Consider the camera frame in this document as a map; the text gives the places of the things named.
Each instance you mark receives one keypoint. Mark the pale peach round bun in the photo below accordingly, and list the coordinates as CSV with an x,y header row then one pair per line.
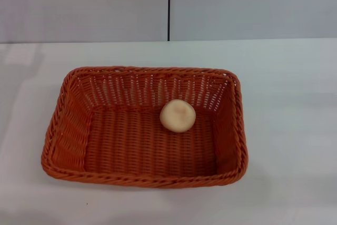
x,y
177,115

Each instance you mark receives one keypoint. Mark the orange woven plastic basket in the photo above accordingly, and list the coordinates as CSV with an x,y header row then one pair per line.
x,y
147,151

